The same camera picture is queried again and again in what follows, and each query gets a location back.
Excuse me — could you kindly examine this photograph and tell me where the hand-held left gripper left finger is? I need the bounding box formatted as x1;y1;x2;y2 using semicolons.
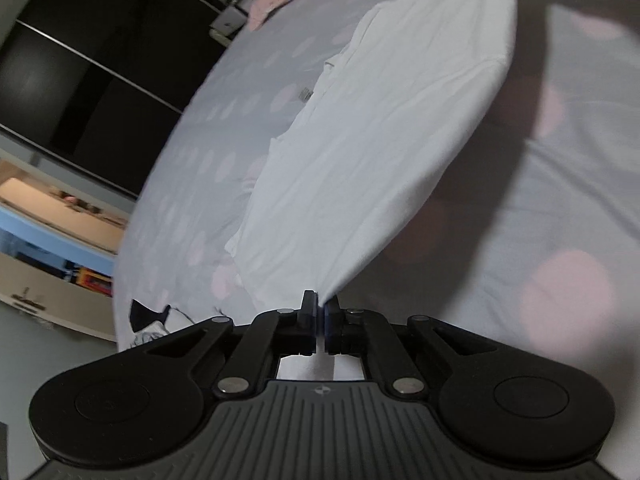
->
145;290;319;398

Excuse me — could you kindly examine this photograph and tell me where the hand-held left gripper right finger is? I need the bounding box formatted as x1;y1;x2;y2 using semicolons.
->
322;296;493;397

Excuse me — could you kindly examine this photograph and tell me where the white shirt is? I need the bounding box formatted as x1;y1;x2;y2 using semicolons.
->
225;0;518;381

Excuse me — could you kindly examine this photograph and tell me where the black and white garment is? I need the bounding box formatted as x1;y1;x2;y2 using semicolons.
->
129;299;197;351

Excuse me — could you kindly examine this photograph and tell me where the grey polka-dot bed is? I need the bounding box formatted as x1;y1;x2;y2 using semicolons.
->
112;0;640;383

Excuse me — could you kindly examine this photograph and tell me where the black wardrobe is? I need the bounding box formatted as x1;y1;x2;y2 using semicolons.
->
0;0;246;201

